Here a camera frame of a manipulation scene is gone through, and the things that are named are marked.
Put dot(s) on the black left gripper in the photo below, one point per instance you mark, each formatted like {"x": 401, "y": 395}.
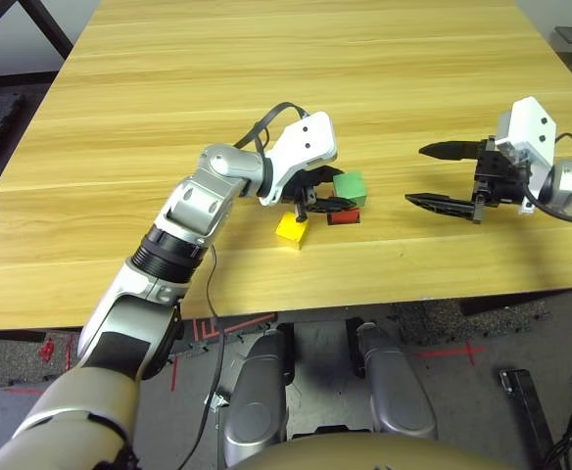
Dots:
{"x": 303, "y": 188}

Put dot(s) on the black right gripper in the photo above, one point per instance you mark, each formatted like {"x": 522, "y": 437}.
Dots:
{"x": 499, "y": 178}

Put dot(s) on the green wooden block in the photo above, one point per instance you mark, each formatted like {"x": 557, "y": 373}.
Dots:
{"x": 350, "y": 188}

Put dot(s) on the red wooden block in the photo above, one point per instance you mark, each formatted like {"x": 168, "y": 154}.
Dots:
{"x": 345, "y": 216}

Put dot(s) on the yellow wooden block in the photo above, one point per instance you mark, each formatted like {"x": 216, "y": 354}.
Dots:
{"x": 288, "y": 234}

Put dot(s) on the robot's silver left arm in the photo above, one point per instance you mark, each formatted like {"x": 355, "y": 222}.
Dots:
{"x": 193, "y": 205}

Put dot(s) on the black square pad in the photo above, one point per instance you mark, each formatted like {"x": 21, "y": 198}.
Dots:
{"x": 344, "y": 224}

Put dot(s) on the speckled foam mat piece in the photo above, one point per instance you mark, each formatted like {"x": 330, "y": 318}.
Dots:
{"x": 452, "y": 318}
{"x": 12, "y": 360}

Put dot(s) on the robot's grey right leg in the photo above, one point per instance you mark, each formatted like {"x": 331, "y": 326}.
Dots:
{"x": 398, "y": 382}

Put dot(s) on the robot's grey leg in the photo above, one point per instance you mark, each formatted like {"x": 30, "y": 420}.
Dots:
{"x": 256, "y": 391}
{"x": 398, "y": 382}

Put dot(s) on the robot's grey left leg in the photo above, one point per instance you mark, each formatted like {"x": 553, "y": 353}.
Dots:
{"x": 256, "y": 391}

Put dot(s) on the small silver tag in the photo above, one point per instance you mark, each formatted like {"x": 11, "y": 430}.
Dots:
{"x": 215, "y": 402}

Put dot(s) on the black metal floor bar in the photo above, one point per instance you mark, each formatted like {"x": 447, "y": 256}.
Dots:
{"x": 526, "y": 416}

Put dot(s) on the tan robot torso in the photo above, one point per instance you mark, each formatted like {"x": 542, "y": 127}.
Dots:
{"x": 374, "y": 453}

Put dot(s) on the small red object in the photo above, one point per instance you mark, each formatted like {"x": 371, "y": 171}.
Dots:
{"x": 47, "y": 351}

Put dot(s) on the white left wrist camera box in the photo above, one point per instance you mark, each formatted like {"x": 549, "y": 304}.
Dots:
{"x": 305, "y": 142}

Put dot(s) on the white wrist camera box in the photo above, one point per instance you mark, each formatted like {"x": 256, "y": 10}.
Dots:
{"x": 531, "y": 127}
{"x": 305, "y": 142}

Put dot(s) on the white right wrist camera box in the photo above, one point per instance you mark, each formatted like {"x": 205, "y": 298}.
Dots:
{"x": 531, "y": 127}

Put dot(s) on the black metal table frame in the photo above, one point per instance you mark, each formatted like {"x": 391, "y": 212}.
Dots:
{"x": 53, "y": 27}

